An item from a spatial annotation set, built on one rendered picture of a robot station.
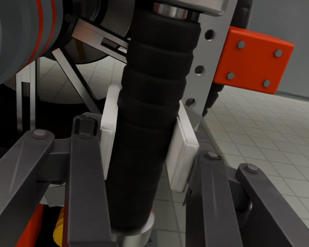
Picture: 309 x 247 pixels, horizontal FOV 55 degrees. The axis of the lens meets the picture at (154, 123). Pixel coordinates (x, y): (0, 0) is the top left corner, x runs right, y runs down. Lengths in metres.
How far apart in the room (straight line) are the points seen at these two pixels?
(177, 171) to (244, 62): 0.27
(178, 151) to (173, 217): 1.28
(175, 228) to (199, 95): 1.04
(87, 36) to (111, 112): 0.33
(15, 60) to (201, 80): 0.22
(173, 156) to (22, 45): 0.18
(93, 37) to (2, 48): 0.25
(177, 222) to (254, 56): 1.10
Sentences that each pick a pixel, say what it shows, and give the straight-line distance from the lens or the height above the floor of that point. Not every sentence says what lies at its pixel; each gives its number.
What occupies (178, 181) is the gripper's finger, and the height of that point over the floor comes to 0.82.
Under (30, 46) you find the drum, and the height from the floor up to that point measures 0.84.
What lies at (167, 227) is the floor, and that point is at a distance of 1.37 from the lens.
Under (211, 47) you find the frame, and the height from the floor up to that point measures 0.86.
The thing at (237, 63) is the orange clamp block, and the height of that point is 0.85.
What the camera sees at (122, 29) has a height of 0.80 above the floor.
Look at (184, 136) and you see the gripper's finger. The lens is 0.15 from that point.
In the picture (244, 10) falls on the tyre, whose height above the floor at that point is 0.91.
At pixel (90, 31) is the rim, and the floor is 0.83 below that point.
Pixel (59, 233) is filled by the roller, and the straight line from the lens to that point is 0.54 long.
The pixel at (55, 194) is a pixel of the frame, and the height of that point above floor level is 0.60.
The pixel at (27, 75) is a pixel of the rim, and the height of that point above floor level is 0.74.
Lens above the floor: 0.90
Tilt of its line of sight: 23 degrees down
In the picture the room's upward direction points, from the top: 14 degrees clockwise
